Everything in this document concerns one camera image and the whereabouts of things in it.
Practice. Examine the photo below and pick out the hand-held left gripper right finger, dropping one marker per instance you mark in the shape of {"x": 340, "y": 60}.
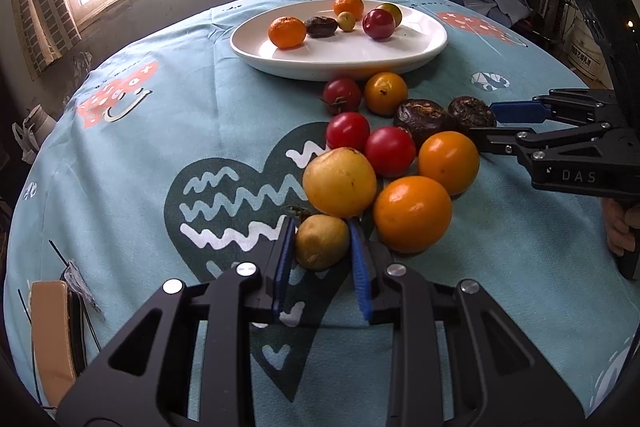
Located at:
{"x": 360, "y": 277}

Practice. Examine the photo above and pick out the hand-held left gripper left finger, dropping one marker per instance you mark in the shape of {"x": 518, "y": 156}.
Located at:
{"x": 283, "y": 267}

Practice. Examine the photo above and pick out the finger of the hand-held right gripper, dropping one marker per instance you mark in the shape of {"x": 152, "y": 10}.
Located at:
{"x": 500, "y": 142}
{"x": 517, "y": 112}

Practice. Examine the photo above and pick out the dark wrinkled passion fruit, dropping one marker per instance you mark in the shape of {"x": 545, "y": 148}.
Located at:
{"x": 470, "y": 113}
{"x": 425, "y": 119}

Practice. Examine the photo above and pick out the small yellow passion fruit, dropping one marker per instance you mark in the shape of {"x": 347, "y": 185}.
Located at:
{"x": 321, "y": 241}

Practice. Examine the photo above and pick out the white oval plate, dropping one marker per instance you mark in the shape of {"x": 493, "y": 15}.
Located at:
{"x": 345, "y": 52}

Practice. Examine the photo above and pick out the person's right hand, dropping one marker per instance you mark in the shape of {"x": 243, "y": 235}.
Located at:
{"x": 622, "y": 237}

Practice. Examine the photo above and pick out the large orange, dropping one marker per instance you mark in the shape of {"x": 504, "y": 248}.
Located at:
{"x": 412, "y": 214}

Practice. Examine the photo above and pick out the large yellow passion fruit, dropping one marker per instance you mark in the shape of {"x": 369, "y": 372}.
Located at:
{"x": 340, "y": 183}

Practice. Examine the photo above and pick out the small orange with dark spot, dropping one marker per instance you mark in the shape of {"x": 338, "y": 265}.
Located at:
{"x": 385, "y": 93}

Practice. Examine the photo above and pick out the light blue printed tablecloth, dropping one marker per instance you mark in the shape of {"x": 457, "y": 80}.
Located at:
{"x": 150, "y": 207}

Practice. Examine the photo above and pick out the green orange mandarin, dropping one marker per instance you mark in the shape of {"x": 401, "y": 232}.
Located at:
{"x": 392, "y": 11}

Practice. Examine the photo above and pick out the red plum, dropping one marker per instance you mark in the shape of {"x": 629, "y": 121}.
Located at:
{"x": 378, "y": 24}

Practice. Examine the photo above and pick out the dark red tomato with stem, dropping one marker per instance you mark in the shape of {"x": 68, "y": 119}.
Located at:
{"x": 342, "y": 95}

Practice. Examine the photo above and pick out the tiny yellow fruit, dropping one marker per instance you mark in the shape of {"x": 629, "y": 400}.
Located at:
{"x": 346, "y": 21}

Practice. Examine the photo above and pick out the clear plastic wrapper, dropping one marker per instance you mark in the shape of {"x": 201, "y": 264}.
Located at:
{"x": 80, "y": 287}

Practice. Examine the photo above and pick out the dark purple passion fruit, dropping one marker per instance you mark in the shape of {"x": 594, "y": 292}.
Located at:
{"x": 321, "y": 27}

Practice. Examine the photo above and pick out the white plastic bag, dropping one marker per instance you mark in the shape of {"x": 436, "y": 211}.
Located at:
{"x": 32, "y": 129}

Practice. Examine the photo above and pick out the checked curtain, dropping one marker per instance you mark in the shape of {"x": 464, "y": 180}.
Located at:
{"x": 40, "y": 7}

